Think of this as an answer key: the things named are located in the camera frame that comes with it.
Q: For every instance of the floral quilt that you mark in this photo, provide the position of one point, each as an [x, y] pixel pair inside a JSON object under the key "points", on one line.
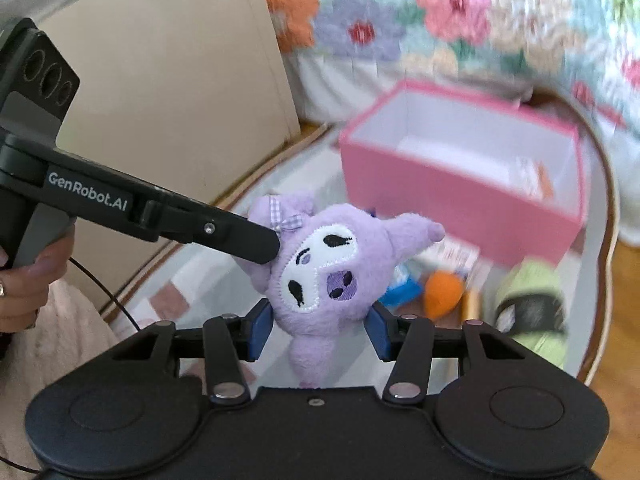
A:
{"points": [[450, 5]]}

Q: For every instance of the blue wet wipes packet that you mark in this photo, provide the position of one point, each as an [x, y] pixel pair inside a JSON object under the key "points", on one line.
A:
{"points": [[402, 287]]}

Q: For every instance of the pink cardboard box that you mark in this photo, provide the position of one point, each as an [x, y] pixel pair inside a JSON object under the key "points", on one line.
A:
{"points": [[400, 180]]}

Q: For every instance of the person's left forearm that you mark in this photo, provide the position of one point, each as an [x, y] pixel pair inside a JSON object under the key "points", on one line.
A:
{"points": [[55, 370]]}

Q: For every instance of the round glass-top table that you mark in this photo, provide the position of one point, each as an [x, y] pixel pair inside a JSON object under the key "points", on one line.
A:
{"points": [[611, 220]]}

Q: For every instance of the green yarn skein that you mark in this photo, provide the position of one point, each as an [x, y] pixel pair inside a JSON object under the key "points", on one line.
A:
{"points": [[532, 305]]}

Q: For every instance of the person's left hand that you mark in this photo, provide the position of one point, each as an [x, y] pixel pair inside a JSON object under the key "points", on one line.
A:
{"points": [[30, 295]]}

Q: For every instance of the white paper packet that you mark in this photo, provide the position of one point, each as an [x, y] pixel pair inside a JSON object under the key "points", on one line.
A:
{"points": [[457, 255]]}

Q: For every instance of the orange soft toy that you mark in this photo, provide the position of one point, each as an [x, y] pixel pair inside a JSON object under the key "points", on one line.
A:
{"points": [[442, 292]]}

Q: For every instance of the beige wooden panel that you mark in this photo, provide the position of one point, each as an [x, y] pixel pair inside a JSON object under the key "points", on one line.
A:
{"points": [[175, 85]]}

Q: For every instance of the gold cosmetic bottle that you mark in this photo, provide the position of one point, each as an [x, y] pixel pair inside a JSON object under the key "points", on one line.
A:
{"points": [[470, 306]]}

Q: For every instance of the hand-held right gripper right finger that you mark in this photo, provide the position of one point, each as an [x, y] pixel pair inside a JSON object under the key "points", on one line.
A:
{"points": [[376, 332]]}

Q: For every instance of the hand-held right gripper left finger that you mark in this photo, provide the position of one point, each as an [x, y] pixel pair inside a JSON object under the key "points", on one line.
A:
{"points": [[260, 332]]}

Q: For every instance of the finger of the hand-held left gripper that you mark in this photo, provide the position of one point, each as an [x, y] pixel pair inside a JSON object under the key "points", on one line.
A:
{"points": [[225, 232]]}

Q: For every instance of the orange and white card packet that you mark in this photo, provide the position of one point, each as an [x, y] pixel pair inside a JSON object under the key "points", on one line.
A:
{"points": [[535, 177]]}

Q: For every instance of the purple plush toy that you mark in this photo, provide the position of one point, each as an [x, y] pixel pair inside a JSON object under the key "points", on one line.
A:
{"points": [[360, 230]]}

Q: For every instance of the white bed sheet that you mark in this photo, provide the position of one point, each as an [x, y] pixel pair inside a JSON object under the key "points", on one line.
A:
{"points": [[340, 90]]}

